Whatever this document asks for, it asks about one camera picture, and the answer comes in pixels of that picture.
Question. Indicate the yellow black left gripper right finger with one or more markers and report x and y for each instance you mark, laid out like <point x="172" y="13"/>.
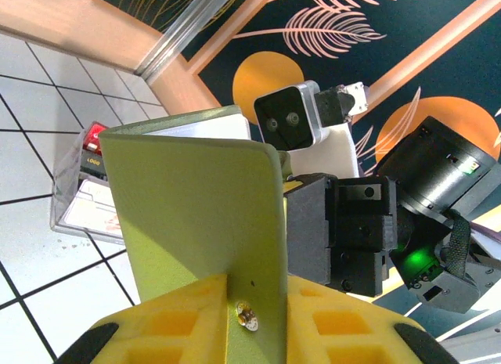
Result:
<point x="352" y="340"/>

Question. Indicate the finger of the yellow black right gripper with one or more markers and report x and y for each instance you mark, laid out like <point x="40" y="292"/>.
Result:
<point x="309" y="223"/>

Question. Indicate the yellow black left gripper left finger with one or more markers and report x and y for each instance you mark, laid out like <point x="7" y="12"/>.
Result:
<point x="156" y="332"/>

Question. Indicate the white signature card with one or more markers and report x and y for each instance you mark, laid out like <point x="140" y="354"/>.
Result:
<point x="90" y="211"/>

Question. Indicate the black logo card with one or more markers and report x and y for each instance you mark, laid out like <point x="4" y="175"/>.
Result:
<point x="92" y="162"/>

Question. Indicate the glossy red card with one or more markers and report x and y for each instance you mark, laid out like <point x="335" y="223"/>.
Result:
<point x="96" y="136"/>

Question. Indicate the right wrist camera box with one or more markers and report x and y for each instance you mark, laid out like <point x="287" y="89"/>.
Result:
<point x="285" y="117"/>

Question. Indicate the aluminium corner post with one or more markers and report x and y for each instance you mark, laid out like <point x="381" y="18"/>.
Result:
<point x="184" y="31"/>

